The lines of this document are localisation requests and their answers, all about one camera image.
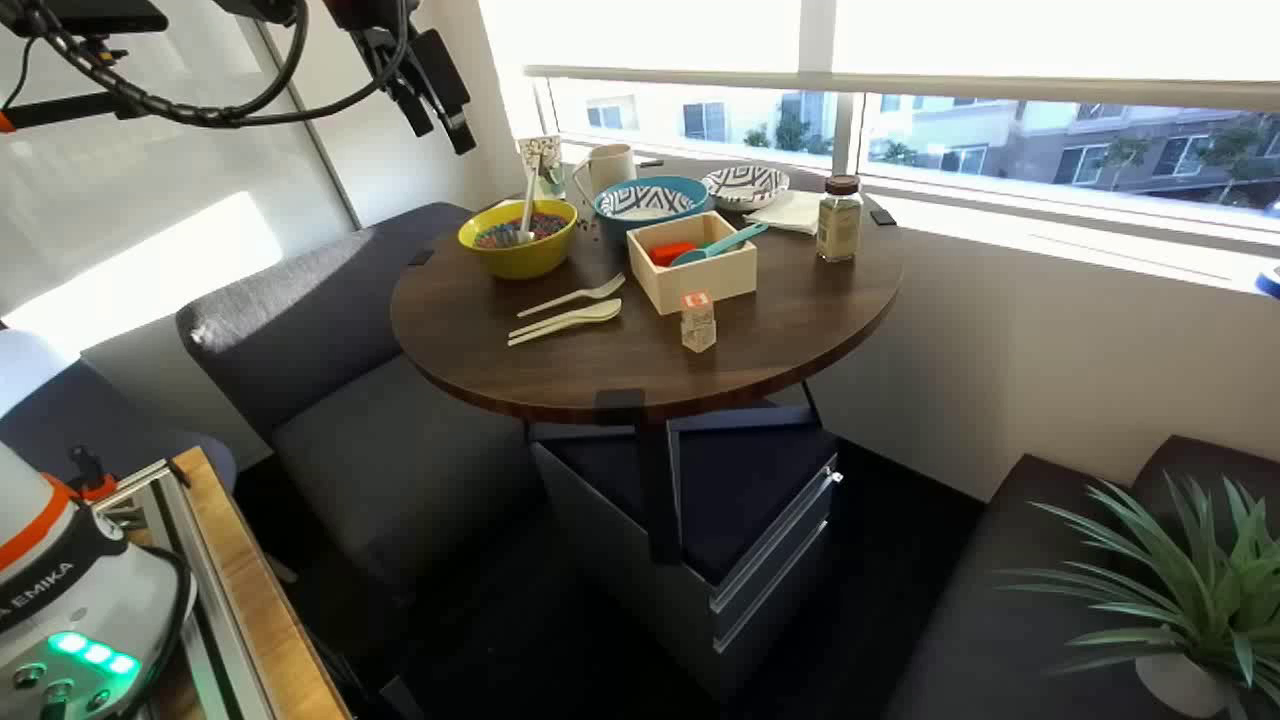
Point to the grey armchair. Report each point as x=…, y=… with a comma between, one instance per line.
x=387, y=454

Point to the colourful beads filling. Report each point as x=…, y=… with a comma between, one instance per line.
x=504, y=232

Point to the light wooden box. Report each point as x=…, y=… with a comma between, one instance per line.
x=692, y=282

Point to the teal utensil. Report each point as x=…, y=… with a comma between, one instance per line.
x=720, y=246

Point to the white and orange robot base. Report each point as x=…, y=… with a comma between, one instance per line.
x=65, y=603

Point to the wooden board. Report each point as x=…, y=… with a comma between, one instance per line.
x=260, y=603

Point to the black table pedestal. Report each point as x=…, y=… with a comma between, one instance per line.
x=658, y=481

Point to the blue object on sill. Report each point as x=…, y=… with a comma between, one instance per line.
x=1270, y=282

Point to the black overhead camera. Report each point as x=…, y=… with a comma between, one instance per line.
x=80, y=12

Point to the yellow bowl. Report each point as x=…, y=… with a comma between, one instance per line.
x=521, y=262

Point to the glass jar with dark lid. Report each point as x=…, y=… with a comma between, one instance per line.
x=837, y=226

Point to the white paper napkin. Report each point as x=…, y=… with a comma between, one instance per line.
x=789, y=213

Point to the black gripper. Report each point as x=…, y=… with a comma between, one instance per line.
x=445, y=84

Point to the dark sofa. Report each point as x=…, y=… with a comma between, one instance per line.
x=986, y=615

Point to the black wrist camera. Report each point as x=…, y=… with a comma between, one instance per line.
x=407, y=94

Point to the orange toy piece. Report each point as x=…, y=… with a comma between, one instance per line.
x=669, y=251

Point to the metal frame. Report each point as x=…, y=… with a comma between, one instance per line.
x=174, y=533

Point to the black and white patterned plate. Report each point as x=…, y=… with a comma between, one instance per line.
x=744, y=184

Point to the white window frame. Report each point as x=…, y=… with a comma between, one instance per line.
x=935, y=84

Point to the grey filing cabinet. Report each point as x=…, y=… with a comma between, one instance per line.
x=744, y=533

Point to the white utensil in yellow bowl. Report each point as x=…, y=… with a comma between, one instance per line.
x=529, y=203

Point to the white plant pot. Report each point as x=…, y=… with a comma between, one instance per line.
x=1180, y=683

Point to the green spiky plant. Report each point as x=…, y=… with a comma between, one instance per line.
x=1201, y=587

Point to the small black object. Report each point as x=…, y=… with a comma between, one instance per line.
x=881, y=213

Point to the cream plastic knife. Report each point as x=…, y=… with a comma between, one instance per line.
x=566, y=321

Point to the blue bowl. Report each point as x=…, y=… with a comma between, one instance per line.
x=617, y=231

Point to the white mug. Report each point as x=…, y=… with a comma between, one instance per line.
x=610, y=165

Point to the white plate with blue pattern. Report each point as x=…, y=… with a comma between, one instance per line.
x=649, y=203

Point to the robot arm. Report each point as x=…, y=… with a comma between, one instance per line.
x=363, y=12

